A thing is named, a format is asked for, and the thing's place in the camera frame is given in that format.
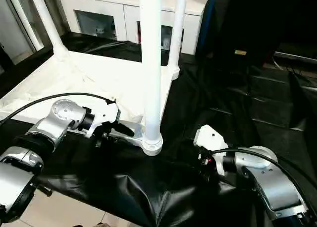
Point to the white plastic table top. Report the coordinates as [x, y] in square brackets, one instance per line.
[99, 73]

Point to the white plastic table leg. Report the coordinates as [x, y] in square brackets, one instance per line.
[178, 26]
[149, 51]
[47, 21]

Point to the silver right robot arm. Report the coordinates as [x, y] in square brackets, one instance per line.
[272, 182]

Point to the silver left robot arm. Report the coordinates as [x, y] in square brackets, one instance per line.
[57, 125]

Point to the black plastic mat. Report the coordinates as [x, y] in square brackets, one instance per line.
[247, 100]

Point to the black metal stand leg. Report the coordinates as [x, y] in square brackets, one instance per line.
[45, 191]

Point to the white glass-door cabinet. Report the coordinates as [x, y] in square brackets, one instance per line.
[99, 4]

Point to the black television edge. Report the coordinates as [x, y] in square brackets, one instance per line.
[297, 57]

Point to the black speaker box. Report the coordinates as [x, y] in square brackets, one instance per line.
[235, 21]

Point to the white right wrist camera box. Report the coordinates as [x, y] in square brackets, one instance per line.
[210, 137]

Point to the white door frame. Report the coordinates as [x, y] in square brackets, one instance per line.
[24, 26]

